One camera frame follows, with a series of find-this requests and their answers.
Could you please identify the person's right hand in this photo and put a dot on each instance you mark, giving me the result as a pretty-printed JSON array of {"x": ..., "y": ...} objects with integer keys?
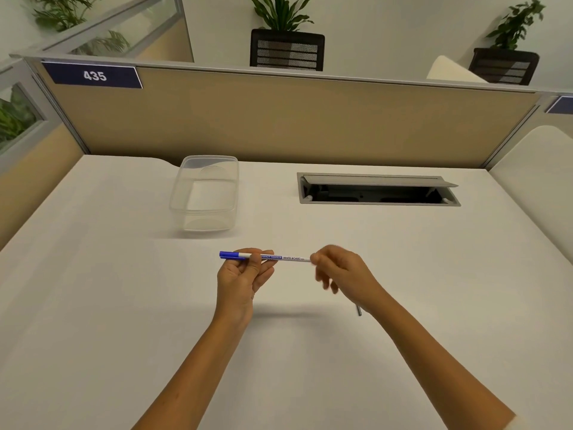
[{"x": 351, "y": 277}]

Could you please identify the person's left hand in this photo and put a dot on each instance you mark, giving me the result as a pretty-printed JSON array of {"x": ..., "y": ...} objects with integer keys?
[{"x": 235, "y": 291}]

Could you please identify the white blue marker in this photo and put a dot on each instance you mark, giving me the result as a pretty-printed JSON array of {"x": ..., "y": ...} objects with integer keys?
[{"x": 286, "y": 257}]

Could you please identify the person's right forearm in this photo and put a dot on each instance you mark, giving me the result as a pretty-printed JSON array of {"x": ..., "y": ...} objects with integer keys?
[{"x": 434, "y": 367}]

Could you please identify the person's left forearm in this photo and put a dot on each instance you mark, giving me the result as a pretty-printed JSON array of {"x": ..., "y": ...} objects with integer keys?
[{"x": 192, "y": 380}]

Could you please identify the clear plastic container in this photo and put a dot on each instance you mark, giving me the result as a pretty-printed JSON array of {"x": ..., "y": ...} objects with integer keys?
[{"x": 203, "y": 197}]

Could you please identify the beige desk partition panel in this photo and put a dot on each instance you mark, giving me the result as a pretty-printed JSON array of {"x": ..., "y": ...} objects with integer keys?
[{"x": 291, "y": 120}]

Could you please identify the beige grey-framed partition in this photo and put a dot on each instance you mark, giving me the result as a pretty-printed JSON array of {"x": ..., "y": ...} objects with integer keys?
[{"x": 515, "y": 138}]

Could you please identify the white right sleeve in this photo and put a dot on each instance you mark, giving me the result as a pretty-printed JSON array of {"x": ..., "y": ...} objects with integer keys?
[{"x": 519, "y": 423}]

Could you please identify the beige glass-topped side partition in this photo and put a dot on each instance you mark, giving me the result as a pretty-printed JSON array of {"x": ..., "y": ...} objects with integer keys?
[{"x": 36, "y": 183}]

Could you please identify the white rounded desk corner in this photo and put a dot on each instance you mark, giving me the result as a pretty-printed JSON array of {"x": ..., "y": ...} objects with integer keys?
[{"x": 450, "y": 70}]

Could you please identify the black mesh office chair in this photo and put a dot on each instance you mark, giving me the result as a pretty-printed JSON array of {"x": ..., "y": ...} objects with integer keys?
[
  {"x": 286, "y": 49},
  {"x": 503, "y": 67}
]

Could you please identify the grey glass-topped partition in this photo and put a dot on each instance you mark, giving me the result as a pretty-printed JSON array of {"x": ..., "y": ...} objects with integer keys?
[{"x": 170, "y": 44}]

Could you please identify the wide blue number sign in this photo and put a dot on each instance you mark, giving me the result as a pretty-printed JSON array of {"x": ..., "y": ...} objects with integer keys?
[{"x": 94, "y": 76}]

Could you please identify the broad-leaf green plant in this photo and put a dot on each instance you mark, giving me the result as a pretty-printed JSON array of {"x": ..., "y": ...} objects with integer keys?
[{"x": 282, "y": 13}]

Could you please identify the bushy green plant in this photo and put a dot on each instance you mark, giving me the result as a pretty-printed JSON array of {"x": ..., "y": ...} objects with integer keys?
[{"x": 13, "y": 118}]

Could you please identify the small-leaf green plant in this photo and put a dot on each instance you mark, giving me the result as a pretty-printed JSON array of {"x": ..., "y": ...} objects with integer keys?
[{"x": 515, "y": 24}]

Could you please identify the tall feathery green plant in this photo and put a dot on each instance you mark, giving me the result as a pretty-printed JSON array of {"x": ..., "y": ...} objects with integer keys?
[{"x": 62, "y": 11}]

